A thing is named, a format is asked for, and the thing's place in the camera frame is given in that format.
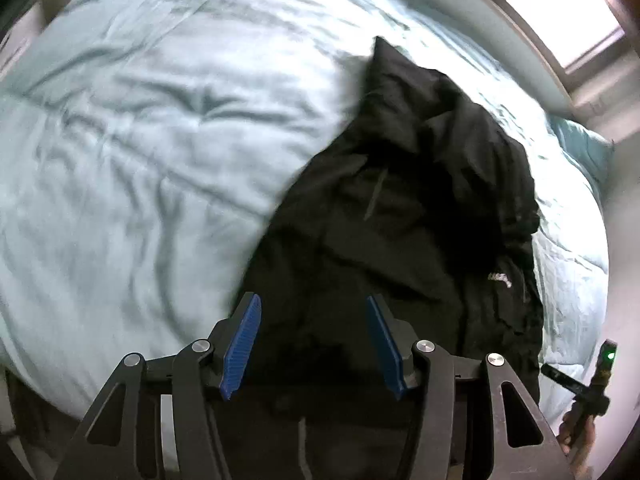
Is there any black jacket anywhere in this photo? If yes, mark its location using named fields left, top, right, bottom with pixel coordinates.
left=216, top=39, right=544, bottom=479

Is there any person's right hand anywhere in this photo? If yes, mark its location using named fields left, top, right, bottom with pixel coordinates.
left=556, top=403, right=597, bottom=479

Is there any light blue duvet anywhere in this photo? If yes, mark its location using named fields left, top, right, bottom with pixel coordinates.
left=1, top=0, right=608, bottom=418

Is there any teal pillow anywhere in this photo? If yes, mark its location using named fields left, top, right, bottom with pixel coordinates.
left=547, top=114, right=614, bottom=188

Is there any window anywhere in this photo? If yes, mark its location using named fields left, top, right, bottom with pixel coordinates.
left=492, top=0, right=627, bottom=74

